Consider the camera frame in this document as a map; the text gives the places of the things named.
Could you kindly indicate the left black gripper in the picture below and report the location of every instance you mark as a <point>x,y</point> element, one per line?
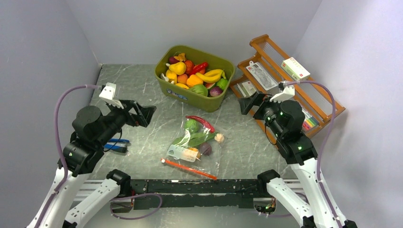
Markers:
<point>143,115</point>

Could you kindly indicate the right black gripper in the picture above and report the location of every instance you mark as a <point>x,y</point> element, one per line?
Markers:
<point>247,103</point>

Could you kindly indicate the white garlic toy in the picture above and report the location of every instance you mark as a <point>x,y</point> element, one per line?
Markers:
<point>219,137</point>

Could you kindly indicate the red chili pepper toy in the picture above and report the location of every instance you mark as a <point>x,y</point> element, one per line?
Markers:
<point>205,123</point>

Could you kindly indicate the green custard apple toy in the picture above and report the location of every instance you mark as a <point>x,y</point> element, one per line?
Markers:
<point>192,126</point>

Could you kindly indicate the green leafy vegetable toy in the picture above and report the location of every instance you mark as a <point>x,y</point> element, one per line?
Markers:
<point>193,140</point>

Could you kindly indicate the dark purple fruit toy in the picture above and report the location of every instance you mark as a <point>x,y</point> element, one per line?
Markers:
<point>205,149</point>

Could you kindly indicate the clear zip top bag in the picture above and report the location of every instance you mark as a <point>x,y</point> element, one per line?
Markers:
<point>206,166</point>

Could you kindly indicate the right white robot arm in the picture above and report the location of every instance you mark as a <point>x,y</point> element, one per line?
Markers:
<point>285,120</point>

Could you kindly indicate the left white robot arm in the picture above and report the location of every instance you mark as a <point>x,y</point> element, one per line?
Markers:
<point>92,131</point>

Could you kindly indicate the small white packaged item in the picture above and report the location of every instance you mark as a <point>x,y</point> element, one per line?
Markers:
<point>247,89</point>

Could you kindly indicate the white packaged card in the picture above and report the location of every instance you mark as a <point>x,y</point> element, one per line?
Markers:
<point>262,75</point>

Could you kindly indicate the purple onion toy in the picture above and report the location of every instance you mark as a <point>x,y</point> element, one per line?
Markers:
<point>215,91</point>

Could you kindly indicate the green plastic bin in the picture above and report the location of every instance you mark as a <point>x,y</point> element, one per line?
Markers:
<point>208,104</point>

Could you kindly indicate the blue black pliers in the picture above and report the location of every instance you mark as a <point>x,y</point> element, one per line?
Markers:
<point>117,145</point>

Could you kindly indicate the orange wooden rack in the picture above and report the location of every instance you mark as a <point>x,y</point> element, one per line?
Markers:
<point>312,97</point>

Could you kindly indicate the yellow banana toy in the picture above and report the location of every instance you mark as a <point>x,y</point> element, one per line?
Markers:
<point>212,76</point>

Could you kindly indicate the green round cabbage toy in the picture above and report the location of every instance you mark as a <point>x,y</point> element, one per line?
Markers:
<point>199,89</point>

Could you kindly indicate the orange bell pepper toy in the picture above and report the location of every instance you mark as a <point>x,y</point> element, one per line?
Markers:
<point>194,80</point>

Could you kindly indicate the white green box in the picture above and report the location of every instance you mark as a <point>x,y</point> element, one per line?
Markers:
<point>294,69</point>

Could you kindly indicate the small red chili toy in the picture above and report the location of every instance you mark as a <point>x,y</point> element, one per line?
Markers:
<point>199,67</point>

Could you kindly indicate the colour marker pen set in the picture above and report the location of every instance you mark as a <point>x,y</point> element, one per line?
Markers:
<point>310,121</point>

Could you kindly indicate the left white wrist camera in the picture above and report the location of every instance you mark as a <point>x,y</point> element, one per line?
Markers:
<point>110,94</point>

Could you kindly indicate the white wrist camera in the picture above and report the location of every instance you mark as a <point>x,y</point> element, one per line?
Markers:
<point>286,91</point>
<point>110,94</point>

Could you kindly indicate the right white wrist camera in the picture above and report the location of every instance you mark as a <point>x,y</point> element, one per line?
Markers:
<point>286,91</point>

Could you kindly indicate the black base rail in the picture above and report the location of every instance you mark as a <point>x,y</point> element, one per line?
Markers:
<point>240,193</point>

